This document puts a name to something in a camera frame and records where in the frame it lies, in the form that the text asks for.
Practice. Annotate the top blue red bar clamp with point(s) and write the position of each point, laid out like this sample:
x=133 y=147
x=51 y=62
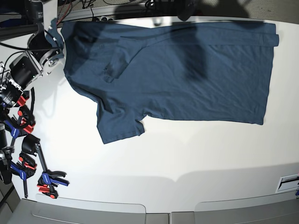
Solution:
x=23 y=98

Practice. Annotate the dark blue T-shirt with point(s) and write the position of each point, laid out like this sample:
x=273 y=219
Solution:
x=211 y=71

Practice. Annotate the grey right chair back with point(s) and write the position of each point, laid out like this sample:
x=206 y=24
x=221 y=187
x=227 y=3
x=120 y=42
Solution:
x=272 y=209

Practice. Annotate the aluminium rail with cables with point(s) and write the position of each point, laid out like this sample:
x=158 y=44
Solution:
x=142 y=8

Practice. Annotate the grey chair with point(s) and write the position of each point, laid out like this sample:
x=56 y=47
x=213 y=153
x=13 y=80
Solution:
x=30 y=212
x=272 y=209

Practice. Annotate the blue red bar clamp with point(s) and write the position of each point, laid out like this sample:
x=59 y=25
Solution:
x=49 y=180
x=17 y=127
x=25 y=168
x=23 y=98

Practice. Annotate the white slotted label plate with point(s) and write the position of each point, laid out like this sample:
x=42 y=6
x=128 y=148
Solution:
x=288 y=183

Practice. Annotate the bottom blue red bar clamp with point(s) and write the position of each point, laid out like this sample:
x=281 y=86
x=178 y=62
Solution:
x=49 y=180

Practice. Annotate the grey left chair back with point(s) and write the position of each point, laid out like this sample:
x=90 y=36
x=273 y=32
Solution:
x=30 y=212

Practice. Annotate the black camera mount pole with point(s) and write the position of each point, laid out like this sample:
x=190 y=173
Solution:
x=186 y=8

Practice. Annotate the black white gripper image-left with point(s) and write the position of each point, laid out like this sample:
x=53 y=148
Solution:
x=5 y=157

